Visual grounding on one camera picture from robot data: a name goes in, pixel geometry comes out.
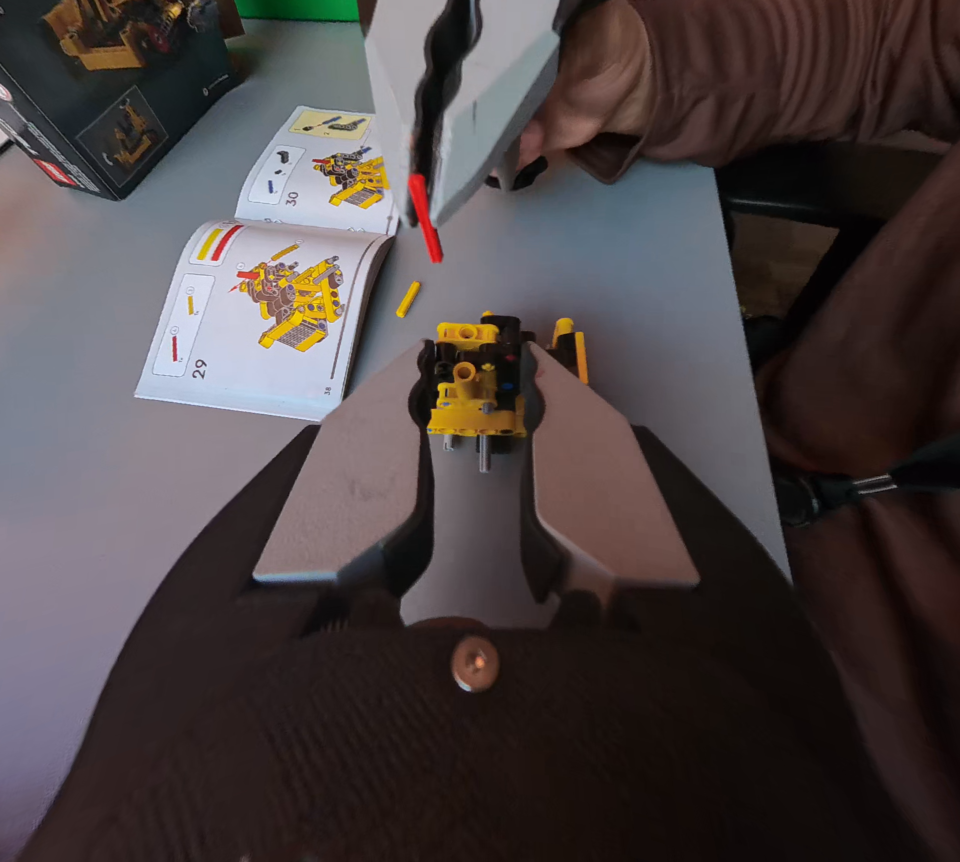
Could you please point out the red lego axle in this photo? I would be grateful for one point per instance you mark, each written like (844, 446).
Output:
(427, 228)

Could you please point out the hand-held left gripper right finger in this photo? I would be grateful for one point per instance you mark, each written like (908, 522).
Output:
(607, 502)

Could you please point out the person's black chair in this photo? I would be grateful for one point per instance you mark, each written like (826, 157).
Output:
(787, 183)

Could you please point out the person's right hand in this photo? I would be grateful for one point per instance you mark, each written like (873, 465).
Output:
(592, 81)

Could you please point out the person's brown clothed torso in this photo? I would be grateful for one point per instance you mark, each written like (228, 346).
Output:
(885, 352)

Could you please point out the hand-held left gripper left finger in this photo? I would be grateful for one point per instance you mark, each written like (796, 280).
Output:
(337, 502)

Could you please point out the lego instruction booklet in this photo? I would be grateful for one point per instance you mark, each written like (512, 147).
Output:
(225, 382)

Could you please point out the yellow black lego model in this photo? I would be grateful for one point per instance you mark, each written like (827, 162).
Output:
(472, 412)

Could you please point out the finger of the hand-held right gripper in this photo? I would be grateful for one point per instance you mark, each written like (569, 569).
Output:
(510, 51)
(397, 36)

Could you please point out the person's right forearm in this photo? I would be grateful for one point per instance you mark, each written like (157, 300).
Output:
(787, 51)

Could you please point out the yellow lego axle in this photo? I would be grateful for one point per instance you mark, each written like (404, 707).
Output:
(409, 299)

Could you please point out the dark lego set box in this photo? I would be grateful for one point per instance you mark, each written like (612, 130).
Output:
(112, 89)

